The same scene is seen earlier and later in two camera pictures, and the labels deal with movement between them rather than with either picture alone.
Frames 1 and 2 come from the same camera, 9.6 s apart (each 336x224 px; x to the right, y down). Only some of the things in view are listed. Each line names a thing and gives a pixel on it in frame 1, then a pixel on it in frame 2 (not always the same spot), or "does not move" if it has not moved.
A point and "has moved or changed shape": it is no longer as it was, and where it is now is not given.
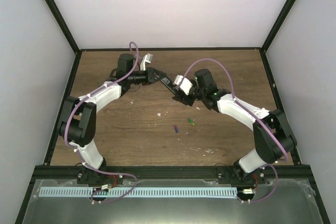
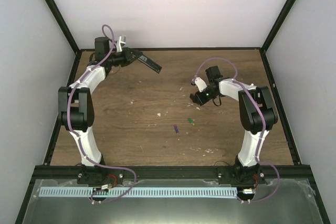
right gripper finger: x=181 y=97 → x=194 y=97
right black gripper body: x=198 y=94 → x=207 y=98
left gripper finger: x=157 y=79 → x=131 y=60
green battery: x=190 y=120 does not move
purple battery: x=176 y=128 does not move
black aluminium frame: x=52 y=172 does not move
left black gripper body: x=143 y=80 → x=121 y=60
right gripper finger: x=188 y=99 → x=199 y=103
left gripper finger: x=159 y=73 → x=136 y=53
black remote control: x=171 y=85 has moved or changed shape
